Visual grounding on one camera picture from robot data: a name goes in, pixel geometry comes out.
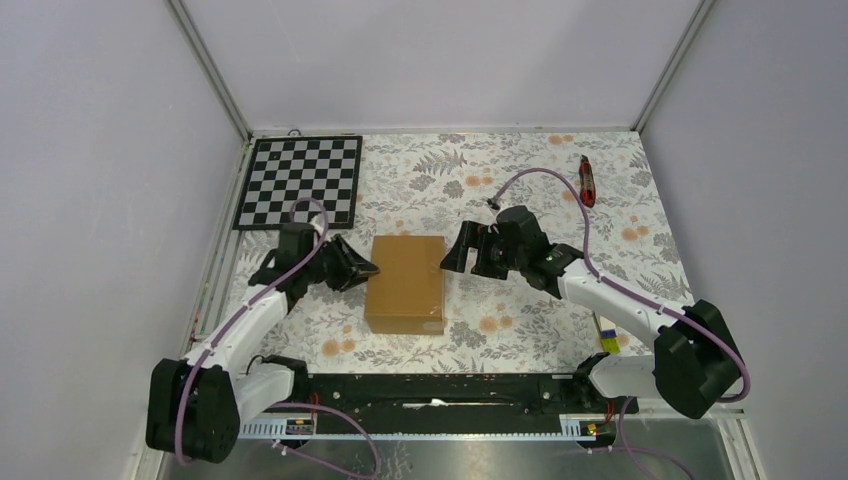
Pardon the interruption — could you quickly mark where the green purple toy block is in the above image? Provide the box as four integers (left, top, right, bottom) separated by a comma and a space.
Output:
596, 315, 621, 354

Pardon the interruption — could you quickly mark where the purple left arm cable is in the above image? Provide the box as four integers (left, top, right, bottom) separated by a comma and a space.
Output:
173, 196, 382, 480

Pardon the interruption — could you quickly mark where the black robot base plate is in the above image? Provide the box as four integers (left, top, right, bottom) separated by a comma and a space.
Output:
288, 373, 638, 436

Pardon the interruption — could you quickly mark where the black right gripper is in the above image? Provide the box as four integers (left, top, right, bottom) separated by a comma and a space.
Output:
439, 220, 526, 281

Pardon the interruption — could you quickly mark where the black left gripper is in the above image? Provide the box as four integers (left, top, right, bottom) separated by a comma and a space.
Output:
302, 234, 378, 292

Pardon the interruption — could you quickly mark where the red black utility knife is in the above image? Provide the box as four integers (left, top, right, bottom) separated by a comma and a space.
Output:
579, 155, 596, 208

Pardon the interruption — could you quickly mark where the black white checkerboard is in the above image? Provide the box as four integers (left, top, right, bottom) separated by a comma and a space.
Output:
232, 136, 364, 231

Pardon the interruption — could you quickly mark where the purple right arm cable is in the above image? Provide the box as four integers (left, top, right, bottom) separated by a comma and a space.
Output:
486, 166, 753, 480

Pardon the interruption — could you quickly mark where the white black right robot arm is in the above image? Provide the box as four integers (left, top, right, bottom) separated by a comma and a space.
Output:
440, 206, 751, 419

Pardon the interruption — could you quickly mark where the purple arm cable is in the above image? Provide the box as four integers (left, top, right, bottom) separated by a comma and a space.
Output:
486, 166, 753, 480
173, 196, 382, 480

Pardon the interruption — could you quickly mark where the brown cardboard express box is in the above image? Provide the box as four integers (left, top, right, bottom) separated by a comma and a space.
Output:
364, 235, 446, 336

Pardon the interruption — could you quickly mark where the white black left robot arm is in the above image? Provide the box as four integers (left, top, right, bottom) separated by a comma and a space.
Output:
145, 223, 379, 463

